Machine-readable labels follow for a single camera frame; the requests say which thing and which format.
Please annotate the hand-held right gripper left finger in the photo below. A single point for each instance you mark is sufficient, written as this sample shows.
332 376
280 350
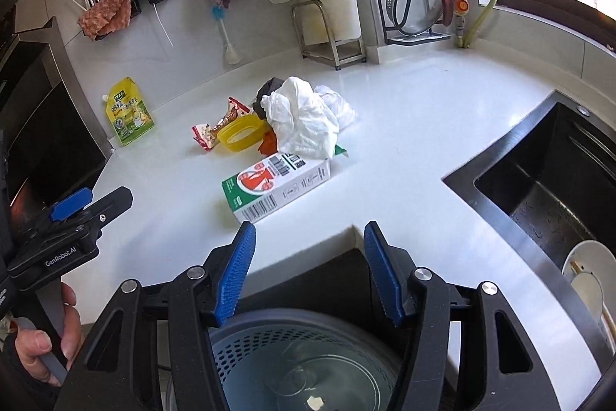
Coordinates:
233 276

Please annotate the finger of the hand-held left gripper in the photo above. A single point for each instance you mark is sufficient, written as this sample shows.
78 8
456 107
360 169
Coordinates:
113 204
72 203

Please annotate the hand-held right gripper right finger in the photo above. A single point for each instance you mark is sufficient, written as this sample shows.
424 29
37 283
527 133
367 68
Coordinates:
385 276

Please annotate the blue perforated plastic basket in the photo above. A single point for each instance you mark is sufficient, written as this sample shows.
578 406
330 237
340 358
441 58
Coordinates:
250 343

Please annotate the white green red carton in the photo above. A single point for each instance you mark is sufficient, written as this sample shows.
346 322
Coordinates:
279 188

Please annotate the red white snack wrapper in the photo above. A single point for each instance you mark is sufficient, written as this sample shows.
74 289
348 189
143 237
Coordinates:
207 136

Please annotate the yellow rimmed plastic lid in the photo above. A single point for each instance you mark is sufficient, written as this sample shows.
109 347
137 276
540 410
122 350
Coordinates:
240 146

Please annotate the small white tissue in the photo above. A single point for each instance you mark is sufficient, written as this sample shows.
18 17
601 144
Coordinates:
344 110

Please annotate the large white paper towel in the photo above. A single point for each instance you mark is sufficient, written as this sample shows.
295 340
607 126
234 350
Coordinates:
303 117

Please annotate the dark bag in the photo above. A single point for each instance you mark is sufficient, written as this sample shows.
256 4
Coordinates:
269 89

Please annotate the person's left hand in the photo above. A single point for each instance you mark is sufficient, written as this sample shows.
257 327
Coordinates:
73 324

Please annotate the black built-in oven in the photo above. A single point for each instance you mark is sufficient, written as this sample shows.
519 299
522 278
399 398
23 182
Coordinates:
43 136

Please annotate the yellow green refill pouch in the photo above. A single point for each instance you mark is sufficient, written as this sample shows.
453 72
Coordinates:
129 112

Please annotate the clear plastic cup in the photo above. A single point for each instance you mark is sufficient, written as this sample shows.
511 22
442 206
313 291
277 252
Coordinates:
308 375

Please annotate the small white scrap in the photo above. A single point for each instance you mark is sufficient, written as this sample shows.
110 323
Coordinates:
315 403

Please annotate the black kitchen sink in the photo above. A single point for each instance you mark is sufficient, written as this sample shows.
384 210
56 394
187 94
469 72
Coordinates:
529 199

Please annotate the thin white straw brush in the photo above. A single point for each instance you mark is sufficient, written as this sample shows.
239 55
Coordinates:
161 23

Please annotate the pink dishcloth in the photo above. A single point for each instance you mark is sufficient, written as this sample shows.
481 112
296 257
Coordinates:
108 14

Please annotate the blue white bottle brush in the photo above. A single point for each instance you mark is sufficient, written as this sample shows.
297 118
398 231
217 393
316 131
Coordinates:
226 38

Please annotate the white bowl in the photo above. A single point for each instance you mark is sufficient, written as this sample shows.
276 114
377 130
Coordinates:
589 257

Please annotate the metal cutting board rack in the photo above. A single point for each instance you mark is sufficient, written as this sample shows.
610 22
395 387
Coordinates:
337 50

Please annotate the gas valve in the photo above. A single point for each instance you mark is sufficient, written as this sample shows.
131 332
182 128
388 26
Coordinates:
463 6

